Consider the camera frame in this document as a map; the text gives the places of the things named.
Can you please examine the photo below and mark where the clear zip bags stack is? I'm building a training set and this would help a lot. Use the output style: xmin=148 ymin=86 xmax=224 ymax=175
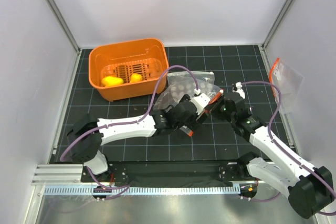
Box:
xmin=153 ymin=71 xmax=224 ymax=132

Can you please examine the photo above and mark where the yellow pear toy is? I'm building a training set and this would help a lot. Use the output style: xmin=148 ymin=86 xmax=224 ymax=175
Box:
xmin=130 ymin=73 xmax=143 ymax=83

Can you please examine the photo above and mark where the orange plastic basket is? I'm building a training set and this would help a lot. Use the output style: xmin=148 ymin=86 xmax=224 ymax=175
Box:
xmin=88 ymin=38 xmax=169 ymax=102

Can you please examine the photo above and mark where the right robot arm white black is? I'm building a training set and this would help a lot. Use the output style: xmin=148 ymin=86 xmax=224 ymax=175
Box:
xmin=205 ymin=92 xmax=335 ymax=219

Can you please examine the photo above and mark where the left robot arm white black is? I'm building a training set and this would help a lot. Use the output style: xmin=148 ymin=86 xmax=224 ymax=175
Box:
xmin=64 ymin=93 xmax=210 ymax=182

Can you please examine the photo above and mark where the yellow mango toy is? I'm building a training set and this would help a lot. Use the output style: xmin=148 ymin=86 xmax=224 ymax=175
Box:
xmin=101 ymin=76 xmax=124 ymax=87

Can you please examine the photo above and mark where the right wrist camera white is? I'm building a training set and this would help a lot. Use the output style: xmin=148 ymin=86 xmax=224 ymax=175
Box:
xmin=232 ymin=82 xmax=246 ymax=99

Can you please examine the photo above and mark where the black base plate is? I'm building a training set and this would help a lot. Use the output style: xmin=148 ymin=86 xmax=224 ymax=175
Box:
xmin=96 ymin=159 xmax=260 ymax=188

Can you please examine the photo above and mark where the white slotted cable duct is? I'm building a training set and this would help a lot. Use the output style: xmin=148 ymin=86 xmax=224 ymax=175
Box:
xmin=44 ymin=184 xmax=240 ymax=196

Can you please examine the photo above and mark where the zip bag on right wall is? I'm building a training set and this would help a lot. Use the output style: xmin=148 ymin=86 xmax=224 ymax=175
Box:
xmin=268 ymin=58 xmax=304 ymax=114

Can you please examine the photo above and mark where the aluminium rail profile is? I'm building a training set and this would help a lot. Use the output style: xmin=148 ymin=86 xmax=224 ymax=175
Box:
xmin=31 ymin=164 xmax=83 ymax=185

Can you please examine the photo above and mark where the left aluminium frame post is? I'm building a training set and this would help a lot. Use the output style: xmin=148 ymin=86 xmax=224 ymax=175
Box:
xmin=45 ymin=0 xmax=80 ymax=53

